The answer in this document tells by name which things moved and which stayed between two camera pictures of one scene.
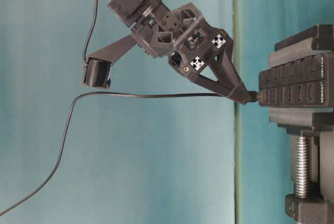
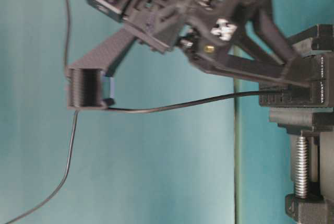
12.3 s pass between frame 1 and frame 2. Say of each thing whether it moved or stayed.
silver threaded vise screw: stayed
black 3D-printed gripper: moved
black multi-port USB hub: stayed
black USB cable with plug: moved
